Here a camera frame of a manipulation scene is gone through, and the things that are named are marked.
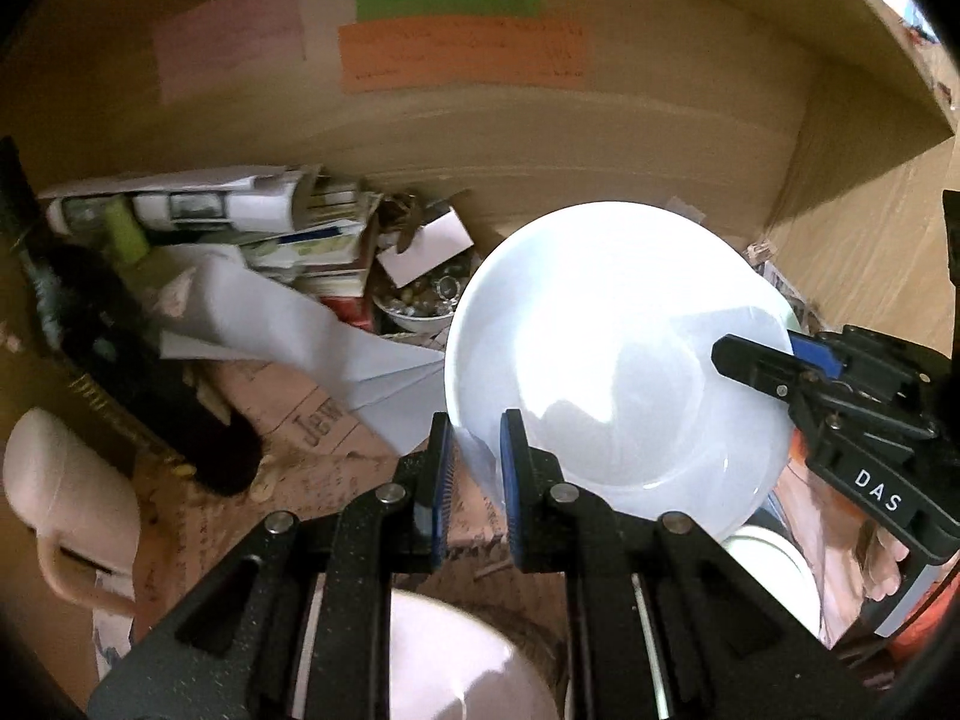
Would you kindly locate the white paper sheet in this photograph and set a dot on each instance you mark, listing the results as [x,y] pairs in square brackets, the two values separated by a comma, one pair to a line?
[300,330]

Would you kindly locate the yellow-green marker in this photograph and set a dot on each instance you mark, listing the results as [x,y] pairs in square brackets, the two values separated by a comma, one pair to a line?
[126,232]

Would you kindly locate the dark wine bottle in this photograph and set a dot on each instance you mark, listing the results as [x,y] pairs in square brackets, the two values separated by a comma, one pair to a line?
[127,360]

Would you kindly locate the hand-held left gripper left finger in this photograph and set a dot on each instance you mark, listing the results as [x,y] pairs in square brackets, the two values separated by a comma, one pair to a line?
[442,480]

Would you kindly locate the large white plate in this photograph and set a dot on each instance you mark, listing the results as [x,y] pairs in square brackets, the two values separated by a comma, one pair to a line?
[772,577]

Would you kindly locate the person's right hand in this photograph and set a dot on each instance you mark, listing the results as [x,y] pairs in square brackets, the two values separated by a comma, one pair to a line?
[885,562]

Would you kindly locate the rolled newspaper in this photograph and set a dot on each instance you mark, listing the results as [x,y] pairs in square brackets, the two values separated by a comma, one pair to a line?
[225,202]

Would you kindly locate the green paper note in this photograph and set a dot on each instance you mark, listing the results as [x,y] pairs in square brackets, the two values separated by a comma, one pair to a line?
[450,4]

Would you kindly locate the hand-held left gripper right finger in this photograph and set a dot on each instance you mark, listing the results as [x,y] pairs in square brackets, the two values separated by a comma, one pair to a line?
[510,480]

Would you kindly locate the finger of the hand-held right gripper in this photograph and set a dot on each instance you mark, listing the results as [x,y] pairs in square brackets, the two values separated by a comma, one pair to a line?
[750,364]
[814,349]

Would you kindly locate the orange paper note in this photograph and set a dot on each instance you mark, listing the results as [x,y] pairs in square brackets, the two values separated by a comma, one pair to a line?
[465,56]

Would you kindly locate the newspaper print tablecloth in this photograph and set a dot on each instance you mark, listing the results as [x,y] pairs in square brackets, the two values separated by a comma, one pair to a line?
[247,480]

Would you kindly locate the pink paper note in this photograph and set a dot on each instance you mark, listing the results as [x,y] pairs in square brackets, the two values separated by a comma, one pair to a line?
[225,37]

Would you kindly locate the small bowl of trinkets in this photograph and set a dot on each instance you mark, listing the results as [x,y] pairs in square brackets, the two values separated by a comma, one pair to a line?
[420,304]

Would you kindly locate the stack of books and magazines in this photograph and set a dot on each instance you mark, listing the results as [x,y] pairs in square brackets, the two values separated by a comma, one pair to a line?
[330,255]

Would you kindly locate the white card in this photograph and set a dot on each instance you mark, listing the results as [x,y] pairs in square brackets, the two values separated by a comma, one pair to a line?
[427,247]

